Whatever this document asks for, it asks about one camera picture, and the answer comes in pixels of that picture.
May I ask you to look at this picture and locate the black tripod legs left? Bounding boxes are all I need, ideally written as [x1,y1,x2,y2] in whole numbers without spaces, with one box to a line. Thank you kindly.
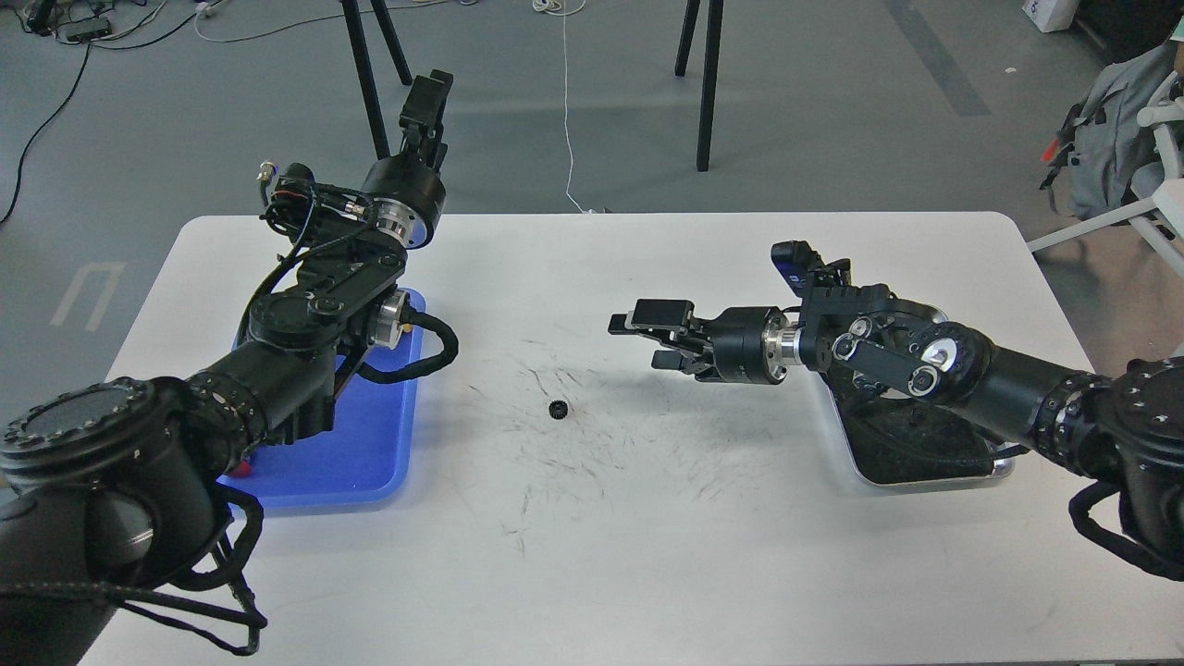
[339,1,412,160]

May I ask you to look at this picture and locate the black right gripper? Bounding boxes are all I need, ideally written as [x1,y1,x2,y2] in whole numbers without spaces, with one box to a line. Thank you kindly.
[609,300,796,384]

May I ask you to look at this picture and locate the silver metal tray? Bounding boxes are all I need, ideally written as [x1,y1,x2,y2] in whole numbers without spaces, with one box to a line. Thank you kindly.
[821,301,1022,487]

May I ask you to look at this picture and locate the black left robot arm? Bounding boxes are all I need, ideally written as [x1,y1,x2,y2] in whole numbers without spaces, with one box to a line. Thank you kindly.
[1,70,461,665]

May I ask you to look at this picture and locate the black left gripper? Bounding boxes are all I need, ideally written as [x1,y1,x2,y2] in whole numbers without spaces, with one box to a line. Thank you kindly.
[361,70,455,249]

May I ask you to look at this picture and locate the white box on floor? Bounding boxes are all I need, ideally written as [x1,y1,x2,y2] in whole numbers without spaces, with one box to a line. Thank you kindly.
[1019,0,1080,34]

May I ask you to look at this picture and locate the grey backpack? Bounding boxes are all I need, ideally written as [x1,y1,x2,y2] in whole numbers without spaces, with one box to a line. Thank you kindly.
[1040,41,1177,222]

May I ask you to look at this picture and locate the white cable on floor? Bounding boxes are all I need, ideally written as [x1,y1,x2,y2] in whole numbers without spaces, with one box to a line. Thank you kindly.
[532,0,600,214]

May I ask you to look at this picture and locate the blue plastic tray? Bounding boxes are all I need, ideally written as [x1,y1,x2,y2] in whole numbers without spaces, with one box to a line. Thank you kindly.
[217,287,426,510]

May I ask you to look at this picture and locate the black tripod legs right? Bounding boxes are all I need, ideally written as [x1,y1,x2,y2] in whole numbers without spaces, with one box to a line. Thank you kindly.
[673,1,726,173]

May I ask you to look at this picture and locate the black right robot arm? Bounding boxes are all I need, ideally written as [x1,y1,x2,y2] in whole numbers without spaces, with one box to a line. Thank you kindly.
[606,241,1183,581]

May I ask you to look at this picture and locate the black tripod legs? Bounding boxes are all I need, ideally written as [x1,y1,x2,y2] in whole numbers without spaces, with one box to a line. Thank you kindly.
[673,1,726,173]
[339,1,412,160]

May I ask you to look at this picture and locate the black cables on floor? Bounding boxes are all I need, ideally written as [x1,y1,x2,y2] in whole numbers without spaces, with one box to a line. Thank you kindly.
[0,0,223,228]

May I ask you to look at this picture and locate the white chair frame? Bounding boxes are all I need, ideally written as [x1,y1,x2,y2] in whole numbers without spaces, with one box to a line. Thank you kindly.
[1027,72,1180,275]

